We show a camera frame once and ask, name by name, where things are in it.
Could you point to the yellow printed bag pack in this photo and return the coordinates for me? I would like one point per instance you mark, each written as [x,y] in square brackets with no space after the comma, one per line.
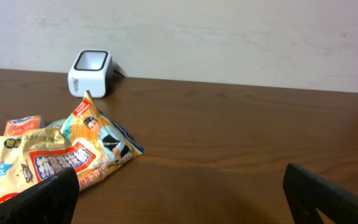
[88,142]

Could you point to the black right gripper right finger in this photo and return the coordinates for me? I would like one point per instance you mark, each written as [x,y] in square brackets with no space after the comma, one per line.
[308,194]

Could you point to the white barcode scanner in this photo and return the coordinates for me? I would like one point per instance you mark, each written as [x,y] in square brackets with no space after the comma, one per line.
[91,72]

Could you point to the teal snack packet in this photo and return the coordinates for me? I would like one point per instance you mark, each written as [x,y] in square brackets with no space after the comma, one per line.
[56,124]

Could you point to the orange tissue packet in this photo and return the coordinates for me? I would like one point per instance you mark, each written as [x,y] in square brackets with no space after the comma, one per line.
[20,126]

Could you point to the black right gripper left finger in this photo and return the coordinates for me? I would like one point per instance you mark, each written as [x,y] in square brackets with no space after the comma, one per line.
[52,200]

